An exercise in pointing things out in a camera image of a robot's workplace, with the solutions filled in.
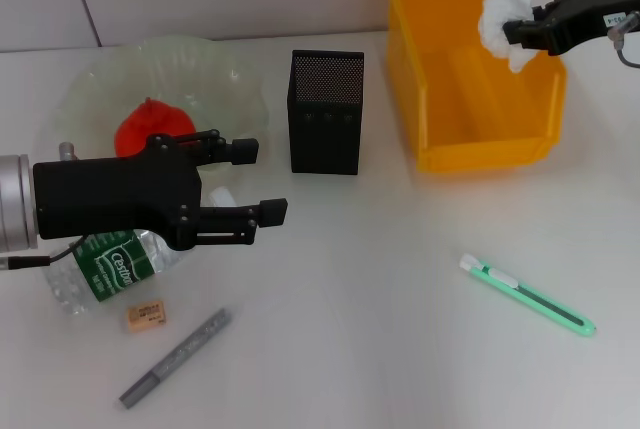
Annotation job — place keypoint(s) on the black mesh pen holder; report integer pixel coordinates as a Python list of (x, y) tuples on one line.
[(325, 139)]

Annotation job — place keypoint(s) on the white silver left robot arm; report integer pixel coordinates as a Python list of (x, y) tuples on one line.
[(15, 204)]

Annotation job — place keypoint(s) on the yellow plastic bin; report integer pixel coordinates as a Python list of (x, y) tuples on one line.
[(475, 109)]

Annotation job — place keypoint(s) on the small beige eraser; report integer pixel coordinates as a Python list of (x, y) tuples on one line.
[(145, 317)]

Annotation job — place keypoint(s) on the grey marker pen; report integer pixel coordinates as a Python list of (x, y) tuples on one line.
[(180, 354)]

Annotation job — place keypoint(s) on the green utility knife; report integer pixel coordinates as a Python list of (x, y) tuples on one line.
[(530, 296)]

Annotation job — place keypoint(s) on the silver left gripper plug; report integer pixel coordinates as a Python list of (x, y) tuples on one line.
[(66, 151)]

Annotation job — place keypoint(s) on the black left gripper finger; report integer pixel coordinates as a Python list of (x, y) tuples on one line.
[(274, 211)]

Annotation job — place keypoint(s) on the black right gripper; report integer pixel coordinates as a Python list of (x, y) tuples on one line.
[(585, 14)]

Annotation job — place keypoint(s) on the clear plastic water bottle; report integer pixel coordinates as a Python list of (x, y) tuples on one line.
[(112, 274)]

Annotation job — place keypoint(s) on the green glass fruit plate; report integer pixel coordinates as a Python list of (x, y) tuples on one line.
[(220, 84)]

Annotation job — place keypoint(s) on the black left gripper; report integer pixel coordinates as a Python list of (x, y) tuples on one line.
[(110, 199)]

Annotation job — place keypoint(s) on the white paper ball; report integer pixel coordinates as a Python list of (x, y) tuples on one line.
[(502, 6)]

